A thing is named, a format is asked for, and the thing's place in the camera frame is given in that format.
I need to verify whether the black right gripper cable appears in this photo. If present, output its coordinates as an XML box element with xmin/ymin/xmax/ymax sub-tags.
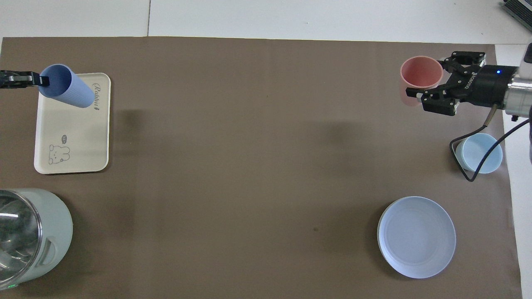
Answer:
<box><xmin>450</xmin><ymin>104</ymin><xmax>532</xmax><ymax>182</ymax></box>

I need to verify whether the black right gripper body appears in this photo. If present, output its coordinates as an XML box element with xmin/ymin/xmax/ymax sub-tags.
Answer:
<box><xmin>459</xmin><ymin>64</ymin><xmax>518</xmax><ymax>109</ymax></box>

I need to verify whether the blue round plate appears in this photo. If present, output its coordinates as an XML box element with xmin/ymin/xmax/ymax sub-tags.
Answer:
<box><xmin>377</xmin><ymin>196</ymin><xmax>457</xmax><ymax>279</ymax></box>

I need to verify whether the brown paper table mat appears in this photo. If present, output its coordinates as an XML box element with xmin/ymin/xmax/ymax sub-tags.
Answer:
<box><xmin>0</xmin><ymin>37</ymin><xmax>523</xmax><ymax>299</ymax></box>

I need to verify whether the pink cup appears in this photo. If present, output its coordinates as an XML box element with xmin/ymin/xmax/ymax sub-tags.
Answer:
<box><xmin>400</xmin><ymin>56</ymin><xmax>444</xmax><ymax>107</ymax></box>

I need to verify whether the blue ribbed cup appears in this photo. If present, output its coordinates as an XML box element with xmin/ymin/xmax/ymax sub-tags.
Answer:
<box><xmin>38</xmin><ymin>64</ymin><xmax>95</xmax><ymax>108</ymax></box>

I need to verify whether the cream rabbit print tray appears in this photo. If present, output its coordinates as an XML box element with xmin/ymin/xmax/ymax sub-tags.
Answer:
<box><xmin>34</xmin><ymin>73</ymin><xmax>112</xmax><ymax>175</ymax></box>

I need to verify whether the light blue bowl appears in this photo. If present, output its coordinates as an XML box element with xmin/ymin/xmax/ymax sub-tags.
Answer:
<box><xmin>455</xmin><ymin>133</ymin><xmax>503</xmax><ymax>174</ymax></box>

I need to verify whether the pale green cooking pot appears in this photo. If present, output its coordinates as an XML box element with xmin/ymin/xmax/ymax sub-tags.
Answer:
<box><xmin>0</xmin><ymin>188</ymin><xmax>74</xmax><ymax>290</ymax></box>

